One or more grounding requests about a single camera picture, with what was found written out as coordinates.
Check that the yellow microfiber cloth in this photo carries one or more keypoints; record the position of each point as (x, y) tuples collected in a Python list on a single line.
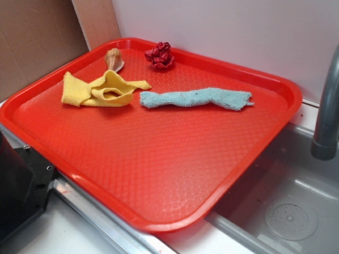
[(109, 90)]

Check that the grey plastic sink basin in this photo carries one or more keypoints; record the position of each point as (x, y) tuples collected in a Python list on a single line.
[(286, 202)]

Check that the grey faucet spout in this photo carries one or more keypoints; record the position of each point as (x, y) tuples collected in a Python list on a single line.
[(325, 139)]

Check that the brown cardboard panel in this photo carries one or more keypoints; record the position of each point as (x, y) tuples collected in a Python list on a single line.
[(37, 37)]

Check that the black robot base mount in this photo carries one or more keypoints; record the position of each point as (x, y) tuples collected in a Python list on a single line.
[(26, 180)]

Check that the red crumpled scrunchie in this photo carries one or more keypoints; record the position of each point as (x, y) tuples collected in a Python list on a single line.
[(160, 56)]

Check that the tan spiral seashell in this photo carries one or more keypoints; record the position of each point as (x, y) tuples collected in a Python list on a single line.
[(113, 60)]

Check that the light blue rolled cloth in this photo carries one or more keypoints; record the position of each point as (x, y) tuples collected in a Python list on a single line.
[(227, 99)]

